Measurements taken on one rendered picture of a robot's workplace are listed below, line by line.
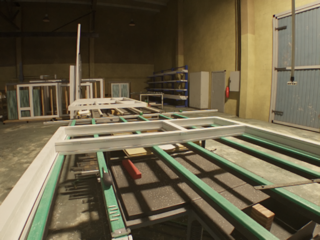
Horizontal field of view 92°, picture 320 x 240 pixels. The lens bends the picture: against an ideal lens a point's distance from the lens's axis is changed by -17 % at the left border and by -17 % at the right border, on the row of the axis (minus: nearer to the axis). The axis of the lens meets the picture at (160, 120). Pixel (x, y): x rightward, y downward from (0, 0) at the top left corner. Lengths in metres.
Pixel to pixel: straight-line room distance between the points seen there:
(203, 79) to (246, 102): 3.21
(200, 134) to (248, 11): 7.57
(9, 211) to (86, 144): 0.65
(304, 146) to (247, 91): 6.76
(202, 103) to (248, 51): 3.89
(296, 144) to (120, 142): 1.09
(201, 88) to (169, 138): 9.05
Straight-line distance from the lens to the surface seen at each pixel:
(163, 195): 1.17
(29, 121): 8.12
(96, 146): 1.11
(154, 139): 1.17
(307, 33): 7.19
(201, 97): 10.22
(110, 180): 0.70
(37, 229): 0.60
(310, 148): 1.29
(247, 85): 7.95
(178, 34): 13.37
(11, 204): 0.60
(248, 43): 8.16
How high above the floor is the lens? 1.23
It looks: 10 degrees down
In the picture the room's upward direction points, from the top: straight up
